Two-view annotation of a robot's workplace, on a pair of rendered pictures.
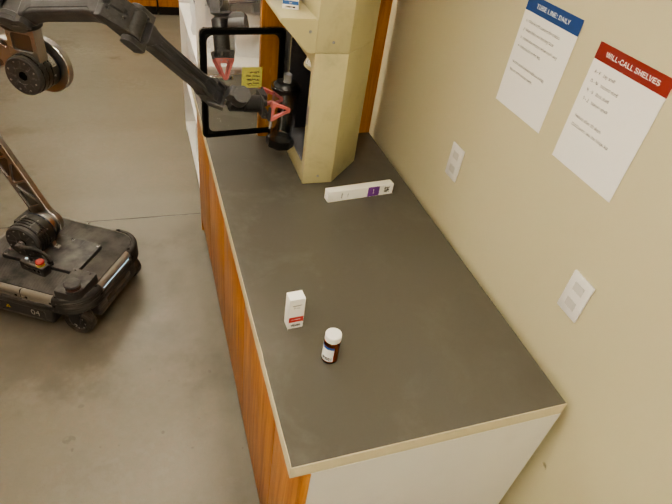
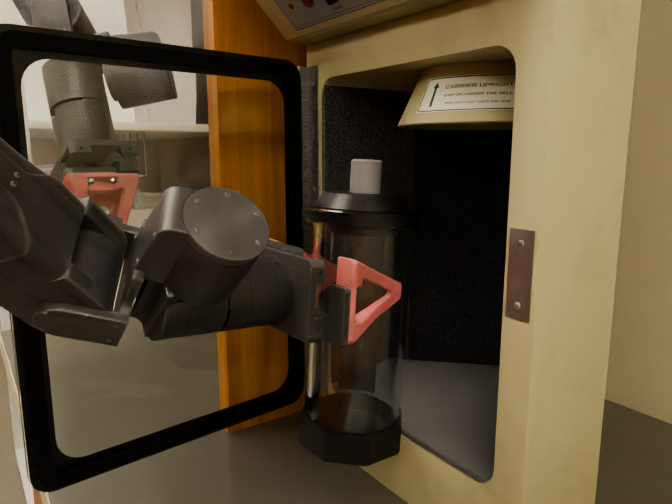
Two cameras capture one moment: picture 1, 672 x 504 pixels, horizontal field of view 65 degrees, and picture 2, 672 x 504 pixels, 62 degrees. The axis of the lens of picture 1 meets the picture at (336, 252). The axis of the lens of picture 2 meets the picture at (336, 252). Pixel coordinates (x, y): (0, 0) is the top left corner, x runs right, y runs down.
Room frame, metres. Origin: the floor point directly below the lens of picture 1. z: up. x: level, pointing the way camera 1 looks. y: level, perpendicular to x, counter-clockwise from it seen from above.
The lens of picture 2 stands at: (1.26, 0.38, 1.29)
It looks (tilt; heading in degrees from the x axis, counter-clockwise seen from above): 10 degrees down; 349
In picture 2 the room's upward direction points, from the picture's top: straight up
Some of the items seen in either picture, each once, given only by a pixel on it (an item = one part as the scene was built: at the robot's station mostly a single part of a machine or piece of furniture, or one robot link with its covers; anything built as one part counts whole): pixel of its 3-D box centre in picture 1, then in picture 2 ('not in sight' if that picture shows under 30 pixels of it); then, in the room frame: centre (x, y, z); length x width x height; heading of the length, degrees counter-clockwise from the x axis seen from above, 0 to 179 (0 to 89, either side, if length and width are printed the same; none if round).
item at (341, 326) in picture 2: (276, 108); (348, 292); (1.70, 0.29, 1.18); 0.09 x 0.07 x 0.07; 116
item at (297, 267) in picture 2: (253, 103); (255, 291); (1.70, 0.36, 1.18); 0.10 x 0.07 x 0.07; 26
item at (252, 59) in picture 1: (242, 84); (179, 255); (1.82, 0.43, 1.19); 0.30 x 0.01 x 0.40; 120
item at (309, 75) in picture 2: (284, 82); (308, 239); (1.90, 0.29, 1.19); 0.03 x 0.02 x 0.39; 24
